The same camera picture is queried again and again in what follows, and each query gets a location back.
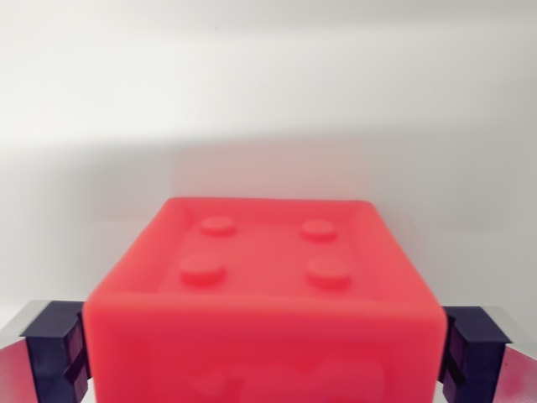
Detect black-padded metal gripper left finger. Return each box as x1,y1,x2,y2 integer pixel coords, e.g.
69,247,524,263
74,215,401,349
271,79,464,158
0,298,92,403

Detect black-padded metal gripper right finger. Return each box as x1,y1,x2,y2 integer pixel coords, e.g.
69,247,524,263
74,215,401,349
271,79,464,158
435,306,537,403

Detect red studded cube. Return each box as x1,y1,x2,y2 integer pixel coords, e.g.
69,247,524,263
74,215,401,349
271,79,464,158
81,196,447,403

